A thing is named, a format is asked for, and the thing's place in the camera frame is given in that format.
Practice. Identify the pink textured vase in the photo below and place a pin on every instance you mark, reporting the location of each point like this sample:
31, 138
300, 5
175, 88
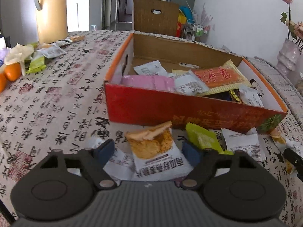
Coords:
289, 54

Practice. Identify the green snack packet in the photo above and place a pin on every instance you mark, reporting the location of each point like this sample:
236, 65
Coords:
204, 139

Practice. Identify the pink snack packet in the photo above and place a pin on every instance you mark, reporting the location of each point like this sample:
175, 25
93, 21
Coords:
161, 83

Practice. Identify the oat crisp snack packet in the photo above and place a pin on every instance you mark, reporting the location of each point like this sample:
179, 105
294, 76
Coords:
156, 155

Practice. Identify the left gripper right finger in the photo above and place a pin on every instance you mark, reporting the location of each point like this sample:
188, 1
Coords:
205, 164

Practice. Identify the white snack packet on table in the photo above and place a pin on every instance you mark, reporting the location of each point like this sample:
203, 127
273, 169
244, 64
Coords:
248, 143

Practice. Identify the metal trolley with bottles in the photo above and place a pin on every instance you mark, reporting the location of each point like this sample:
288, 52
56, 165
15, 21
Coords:
196, 32

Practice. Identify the green packet near thermos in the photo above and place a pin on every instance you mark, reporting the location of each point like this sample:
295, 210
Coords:
37, 63

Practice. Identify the calligraphy print tablecloth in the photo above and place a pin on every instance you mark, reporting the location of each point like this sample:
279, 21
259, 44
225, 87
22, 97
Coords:
64, 108

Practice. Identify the white packet in box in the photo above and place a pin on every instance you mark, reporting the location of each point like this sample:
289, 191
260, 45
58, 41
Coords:
153, 68

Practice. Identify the dried pink rose bouquet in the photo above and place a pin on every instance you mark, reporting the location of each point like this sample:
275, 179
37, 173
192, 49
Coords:
294, 29

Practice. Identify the yellow thermos jug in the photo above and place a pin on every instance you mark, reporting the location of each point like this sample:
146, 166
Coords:
51, 20

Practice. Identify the pale yellow snack packet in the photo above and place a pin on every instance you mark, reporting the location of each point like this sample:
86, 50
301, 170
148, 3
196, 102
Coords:
221, 89

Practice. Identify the red orange cardboard box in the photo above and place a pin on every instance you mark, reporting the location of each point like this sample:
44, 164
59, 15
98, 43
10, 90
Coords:
257, 106

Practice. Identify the white snack packet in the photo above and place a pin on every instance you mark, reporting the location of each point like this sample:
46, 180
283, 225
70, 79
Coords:
248, 143
189, 84

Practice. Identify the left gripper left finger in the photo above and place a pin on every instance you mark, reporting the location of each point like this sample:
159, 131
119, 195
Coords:
91, 163

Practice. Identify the orange long snack packet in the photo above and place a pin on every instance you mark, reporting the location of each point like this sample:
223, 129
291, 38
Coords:
219, 76

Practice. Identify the orange tangerine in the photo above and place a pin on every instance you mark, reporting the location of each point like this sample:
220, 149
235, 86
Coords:
13, 72

